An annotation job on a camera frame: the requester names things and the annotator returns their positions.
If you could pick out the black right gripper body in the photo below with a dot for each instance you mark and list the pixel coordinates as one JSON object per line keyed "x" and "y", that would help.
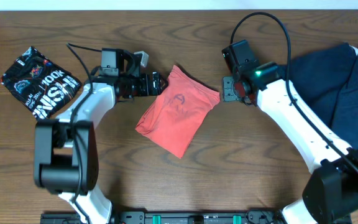
{"x": 230, "y": 89}

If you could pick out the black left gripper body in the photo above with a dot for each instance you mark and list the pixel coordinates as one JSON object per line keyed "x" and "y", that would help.
{"x": 137, "y": 88}

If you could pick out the orange soccer t-shirt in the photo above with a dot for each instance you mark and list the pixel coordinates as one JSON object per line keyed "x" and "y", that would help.
{"x": 174, "y": 117}

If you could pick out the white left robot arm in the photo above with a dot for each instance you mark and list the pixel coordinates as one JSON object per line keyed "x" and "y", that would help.
{"x": 66, "y": 159}

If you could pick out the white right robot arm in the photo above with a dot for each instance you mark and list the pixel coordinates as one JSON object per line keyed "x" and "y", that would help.
{"x": 332, "y": 190}

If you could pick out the navy blue garment pile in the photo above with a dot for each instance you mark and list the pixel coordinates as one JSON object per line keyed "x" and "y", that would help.
{"x": 327, "y": 80}

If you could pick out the black printed folded shirt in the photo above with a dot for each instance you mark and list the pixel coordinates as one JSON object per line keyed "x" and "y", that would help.
{"x": 39, "y": 84}

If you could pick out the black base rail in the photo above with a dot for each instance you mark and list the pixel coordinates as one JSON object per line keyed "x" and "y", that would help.
{"x": 248, "y": 217}

